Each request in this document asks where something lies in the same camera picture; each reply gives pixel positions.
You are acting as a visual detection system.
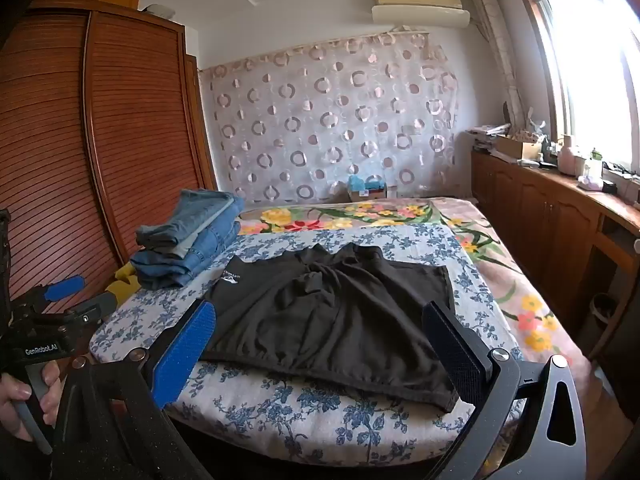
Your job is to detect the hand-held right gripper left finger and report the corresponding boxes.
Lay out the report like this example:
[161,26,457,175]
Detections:
[47,299,221,480]

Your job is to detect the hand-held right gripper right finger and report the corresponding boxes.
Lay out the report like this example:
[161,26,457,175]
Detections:
[421,301,587,480]

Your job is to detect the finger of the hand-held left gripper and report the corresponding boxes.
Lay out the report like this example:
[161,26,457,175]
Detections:
[65,291,119,333]
[10,274,86,318]

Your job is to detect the black pants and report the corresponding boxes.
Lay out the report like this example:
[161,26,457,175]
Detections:
[200,242,458,413]

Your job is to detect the pale green folded pants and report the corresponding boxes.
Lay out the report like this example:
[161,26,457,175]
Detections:
[172,232,211,260]

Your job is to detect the person's left hand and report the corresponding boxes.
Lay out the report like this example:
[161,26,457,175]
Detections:
[0,362,63,443]

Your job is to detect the yellow cloth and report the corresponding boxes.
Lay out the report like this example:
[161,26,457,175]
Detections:
[106,264,144,307]

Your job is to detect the bed with colourful floral sheet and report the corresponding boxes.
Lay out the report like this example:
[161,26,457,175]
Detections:
[237,196,598,461]

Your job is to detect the blue denim folded jeans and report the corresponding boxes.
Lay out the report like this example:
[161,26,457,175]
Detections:
[129,220,244,291]

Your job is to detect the faded grey-blue folded jeans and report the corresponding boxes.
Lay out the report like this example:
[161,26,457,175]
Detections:
[136,188,246,251]

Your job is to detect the blue floral blanket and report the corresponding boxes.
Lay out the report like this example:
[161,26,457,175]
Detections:
[90,222,526,467]

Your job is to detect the dark waste bin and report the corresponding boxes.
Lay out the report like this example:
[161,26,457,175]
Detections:
[589,292,620,342]

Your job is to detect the long wooden sideboard cabinet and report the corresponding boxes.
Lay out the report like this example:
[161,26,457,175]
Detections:
[470,150,640,361]

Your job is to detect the brown slatted wooden wardrobe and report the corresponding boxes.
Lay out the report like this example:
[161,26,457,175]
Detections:
[0,7,219,321]

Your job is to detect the small cardboard box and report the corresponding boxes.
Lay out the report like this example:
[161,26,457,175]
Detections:
[347,180,389,202]

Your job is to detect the open cardboard box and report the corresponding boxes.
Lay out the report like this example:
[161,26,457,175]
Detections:
[494,134,544,162]

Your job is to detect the stack of papers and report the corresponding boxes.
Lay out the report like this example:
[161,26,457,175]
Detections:
[466,124,512,155]

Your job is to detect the pink jar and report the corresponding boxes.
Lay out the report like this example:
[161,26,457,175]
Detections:
[556,144,577,175]

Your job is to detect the sheer curtain with circles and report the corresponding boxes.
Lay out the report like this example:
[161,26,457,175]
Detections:
[197,30,461,206]

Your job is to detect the patterned window curtain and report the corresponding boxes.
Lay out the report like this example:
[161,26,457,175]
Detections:
[469,0,526,128]

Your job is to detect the white air conditioner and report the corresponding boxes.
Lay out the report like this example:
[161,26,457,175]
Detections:
[371,0,472,29]

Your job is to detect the window with wooden frame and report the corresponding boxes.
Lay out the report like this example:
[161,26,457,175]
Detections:
[515,0,640,173]

